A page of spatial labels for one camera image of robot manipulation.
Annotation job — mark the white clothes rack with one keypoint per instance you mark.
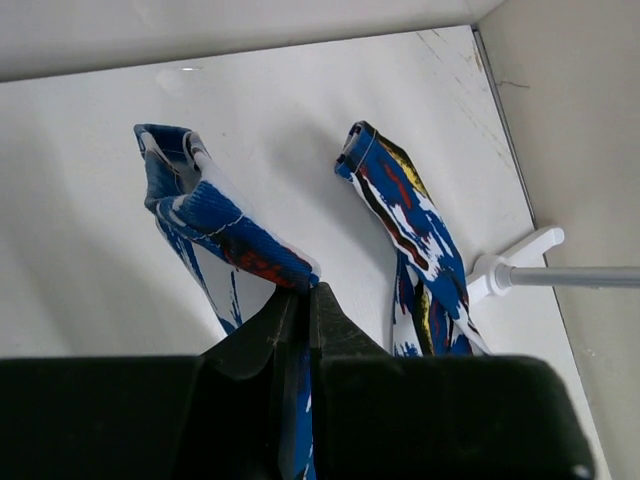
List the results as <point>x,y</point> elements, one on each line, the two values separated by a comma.
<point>521,266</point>

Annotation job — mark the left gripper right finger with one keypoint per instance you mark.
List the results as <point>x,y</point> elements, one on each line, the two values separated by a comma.
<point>376,416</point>

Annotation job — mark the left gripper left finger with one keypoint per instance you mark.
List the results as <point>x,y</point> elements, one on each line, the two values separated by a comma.
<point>228,413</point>

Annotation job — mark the blue patterned trousers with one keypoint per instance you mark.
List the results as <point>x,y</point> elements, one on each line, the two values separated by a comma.
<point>239,262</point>

